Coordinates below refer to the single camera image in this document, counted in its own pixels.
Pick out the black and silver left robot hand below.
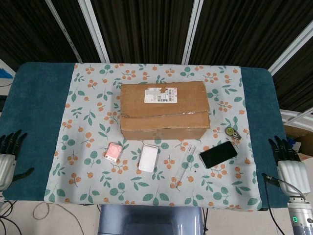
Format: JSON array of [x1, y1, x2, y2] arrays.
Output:
[[0, 129, 35, 193]]

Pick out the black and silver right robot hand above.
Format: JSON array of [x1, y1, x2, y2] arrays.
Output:
[[268, 136, 307, 196]]

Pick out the brown cardboard shipping box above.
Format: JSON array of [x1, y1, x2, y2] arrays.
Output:
[[119, 80, 211, 141]]

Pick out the white and blue paper package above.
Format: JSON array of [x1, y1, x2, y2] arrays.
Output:
[[0, 58, 16, 80]]

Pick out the white metal rack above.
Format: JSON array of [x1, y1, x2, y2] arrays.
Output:
[[280, 109, 313, 128]]

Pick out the correction tape dispenser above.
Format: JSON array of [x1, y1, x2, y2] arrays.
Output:
[[224, 126, 242, 141]]

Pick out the black smartphone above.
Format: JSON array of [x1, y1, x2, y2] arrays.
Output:
[[199, 141, 238, 169]]

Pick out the teal table cover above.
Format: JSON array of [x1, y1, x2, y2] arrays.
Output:
[[0, 61, 298, 212]]

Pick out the floral print tablecloth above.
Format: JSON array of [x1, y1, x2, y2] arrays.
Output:
[[44, 63, 262, 212]]

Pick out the transparent plastic ruler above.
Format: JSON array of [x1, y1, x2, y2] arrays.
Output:
[[175, 144, 198, 182]]

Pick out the pink tissue pack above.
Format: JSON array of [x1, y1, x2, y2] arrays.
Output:
[[104, 142, 123, 162]]

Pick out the white plastic container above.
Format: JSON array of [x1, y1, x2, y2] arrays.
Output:
[[138, 143, 159, 172]]

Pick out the blue-grey robot torso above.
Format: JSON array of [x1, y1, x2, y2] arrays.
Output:
[[97, 204, 205, 235]]

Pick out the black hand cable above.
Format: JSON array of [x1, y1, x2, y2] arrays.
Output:
[[261, 173, 306, 235]]

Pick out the white aluminium frame post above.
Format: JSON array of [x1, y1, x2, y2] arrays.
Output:
[[268, 23, 313, 75], [78, 0, 110, 64], [182, 0, 204, 65]]

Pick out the thin grey frame post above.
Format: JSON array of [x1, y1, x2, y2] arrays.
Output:
[[45, 0, 83, 64]]

